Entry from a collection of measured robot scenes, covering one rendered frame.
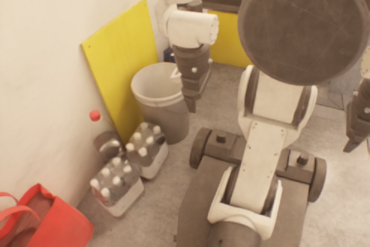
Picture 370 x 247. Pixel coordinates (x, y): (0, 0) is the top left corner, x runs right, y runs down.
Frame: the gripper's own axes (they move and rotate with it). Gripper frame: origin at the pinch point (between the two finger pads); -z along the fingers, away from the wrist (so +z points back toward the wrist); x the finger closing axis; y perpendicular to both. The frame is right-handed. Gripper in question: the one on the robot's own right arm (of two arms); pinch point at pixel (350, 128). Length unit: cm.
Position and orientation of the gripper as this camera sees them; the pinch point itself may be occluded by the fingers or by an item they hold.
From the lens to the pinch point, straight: 71.8
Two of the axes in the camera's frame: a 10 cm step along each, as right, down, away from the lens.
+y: -9.2, -2.3, 3.2
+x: 3.7, -7.9, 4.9
